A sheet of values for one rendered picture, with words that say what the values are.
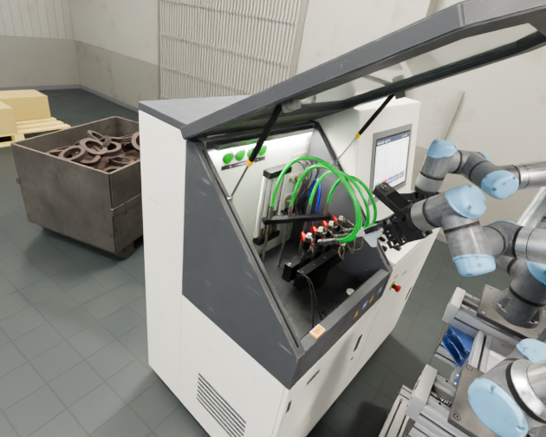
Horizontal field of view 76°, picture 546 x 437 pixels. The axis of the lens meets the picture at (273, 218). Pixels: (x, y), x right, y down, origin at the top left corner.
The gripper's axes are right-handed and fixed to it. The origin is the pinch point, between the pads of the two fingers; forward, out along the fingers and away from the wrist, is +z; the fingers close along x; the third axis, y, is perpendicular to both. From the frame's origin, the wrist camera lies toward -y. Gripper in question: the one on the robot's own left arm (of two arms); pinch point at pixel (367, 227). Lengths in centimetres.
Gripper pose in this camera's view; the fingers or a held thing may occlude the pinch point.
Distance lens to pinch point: 108.7
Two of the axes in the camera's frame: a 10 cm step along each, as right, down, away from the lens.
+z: -3.8, 2.5, 8.9
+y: 4.5, 8.9, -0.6
